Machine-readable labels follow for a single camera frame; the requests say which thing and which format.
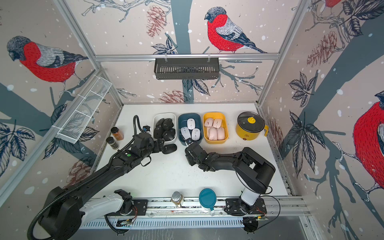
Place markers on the white mouse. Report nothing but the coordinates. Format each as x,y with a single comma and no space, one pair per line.
185,132
196,134
191,124

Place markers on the teal storage box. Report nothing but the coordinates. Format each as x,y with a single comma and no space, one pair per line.
183,122

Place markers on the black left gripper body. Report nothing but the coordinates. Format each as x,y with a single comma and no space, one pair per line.
155,147

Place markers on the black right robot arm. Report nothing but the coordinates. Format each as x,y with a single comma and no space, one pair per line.
253,170

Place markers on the white mouse top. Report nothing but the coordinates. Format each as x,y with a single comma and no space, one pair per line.
191,124

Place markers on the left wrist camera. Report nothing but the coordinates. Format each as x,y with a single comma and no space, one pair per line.
146,129

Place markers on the black hanging wire basket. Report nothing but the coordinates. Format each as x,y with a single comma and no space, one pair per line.
187,69

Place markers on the pink mouse bottom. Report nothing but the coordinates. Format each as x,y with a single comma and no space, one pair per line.
212,134

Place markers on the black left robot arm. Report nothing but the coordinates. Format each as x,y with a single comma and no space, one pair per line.
61,215

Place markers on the aluminium mounting rail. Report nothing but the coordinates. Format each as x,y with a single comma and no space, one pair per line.
161,213

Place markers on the dark spice jar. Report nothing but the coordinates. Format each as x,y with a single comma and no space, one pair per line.
113,143

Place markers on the brown spice jar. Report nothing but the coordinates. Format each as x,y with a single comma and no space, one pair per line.
117,133

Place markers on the black mouse top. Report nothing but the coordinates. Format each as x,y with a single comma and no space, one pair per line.
168,149

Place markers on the glass pot lid yellow knob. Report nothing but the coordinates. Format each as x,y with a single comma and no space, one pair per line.
251,122

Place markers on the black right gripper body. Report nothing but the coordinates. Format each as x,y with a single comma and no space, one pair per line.
191,159

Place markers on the yellow storage box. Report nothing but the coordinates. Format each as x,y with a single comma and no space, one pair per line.
215,115

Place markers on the white wire mesh shelf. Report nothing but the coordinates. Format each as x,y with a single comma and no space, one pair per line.
74,127

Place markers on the small glass bottle metal cap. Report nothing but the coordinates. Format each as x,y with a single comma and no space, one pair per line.
177,198

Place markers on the yellow electric cooking pot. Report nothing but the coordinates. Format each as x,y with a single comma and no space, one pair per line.
247,136

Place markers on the teal round lid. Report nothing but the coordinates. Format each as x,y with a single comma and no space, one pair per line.
208,199

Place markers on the white storage box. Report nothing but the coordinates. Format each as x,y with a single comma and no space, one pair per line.
165,116

